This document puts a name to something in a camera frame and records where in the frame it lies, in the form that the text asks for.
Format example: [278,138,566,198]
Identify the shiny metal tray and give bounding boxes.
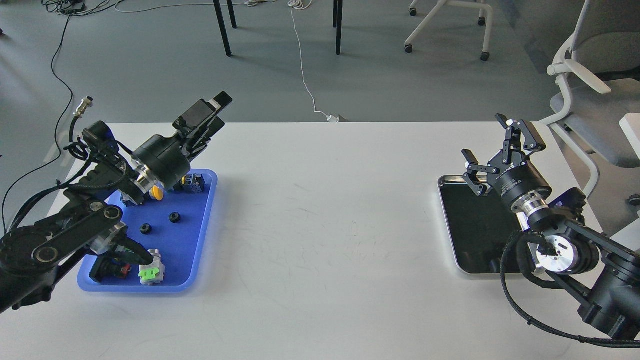
[438,175,529,276]

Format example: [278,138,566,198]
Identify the blue plastic tray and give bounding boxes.
[77,168,218,294]

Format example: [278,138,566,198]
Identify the red black push button switch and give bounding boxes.
[89,257,131,283]

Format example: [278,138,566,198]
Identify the white chair base with castors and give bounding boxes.
[404,0,495,62]

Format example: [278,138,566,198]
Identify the green push button switch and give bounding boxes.
[172,173,206,194]

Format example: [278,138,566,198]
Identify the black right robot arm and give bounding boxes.
[462,114,640,349]

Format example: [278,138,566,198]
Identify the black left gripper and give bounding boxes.
[131,91,233,193]

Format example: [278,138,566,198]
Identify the black floor cable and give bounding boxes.
[0,0,116,236]

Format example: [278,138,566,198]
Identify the black table leg right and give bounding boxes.
[333,0,344,56]

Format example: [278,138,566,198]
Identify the grey white office chair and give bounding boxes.
[539,0,640,206]

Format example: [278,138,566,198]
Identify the yellow push button switch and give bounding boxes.
[119,186,165,207]

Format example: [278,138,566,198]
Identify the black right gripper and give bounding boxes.
[461,113,552,214]

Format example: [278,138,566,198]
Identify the white floor cable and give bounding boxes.
[115,0,341,123]

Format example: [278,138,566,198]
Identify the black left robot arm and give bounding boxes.
[0,91,233,312]

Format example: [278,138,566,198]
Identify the black table leg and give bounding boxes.
[212,0,238,58]
[333,0,344,56]

